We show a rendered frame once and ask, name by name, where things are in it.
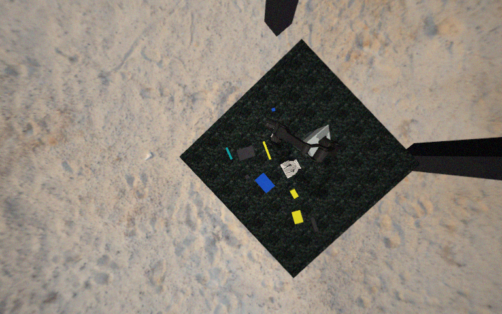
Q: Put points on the yellow flat plate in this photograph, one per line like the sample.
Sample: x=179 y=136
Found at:
x=297 y=216

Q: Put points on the blue flat square plate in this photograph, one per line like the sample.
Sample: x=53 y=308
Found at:
x=264 y=182

